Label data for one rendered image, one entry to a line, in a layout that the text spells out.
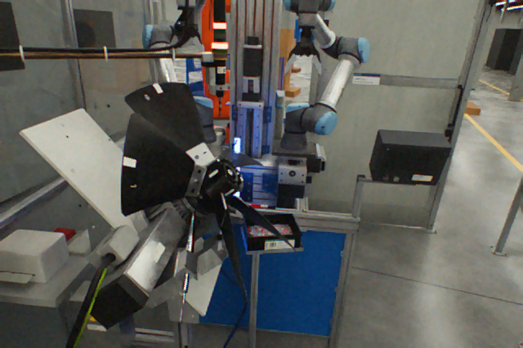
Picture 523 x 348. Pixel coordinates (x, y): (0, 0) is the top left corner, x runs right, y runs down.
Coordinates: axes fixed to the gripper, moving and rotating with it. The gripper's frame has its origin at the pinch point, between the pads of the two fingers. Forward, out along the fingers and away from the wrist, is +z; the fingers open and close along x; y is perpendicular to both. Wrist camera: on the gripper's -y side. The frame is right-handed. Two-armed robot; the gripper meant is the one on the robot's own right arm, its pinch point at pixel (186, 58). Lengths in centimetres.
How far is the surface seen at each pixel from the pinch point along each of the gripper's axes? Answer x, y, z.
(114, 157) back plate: 7, -56, 25
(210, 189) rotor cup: -25, -66, 29
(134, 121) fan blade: -13, -82, 6
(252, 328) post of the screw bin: -36, -33, 115
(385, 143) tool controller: -83, -21, 25
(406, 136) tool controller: -92, -16, 24
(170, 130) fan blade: -11, -56, 16
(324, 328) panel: -72, -15, 130
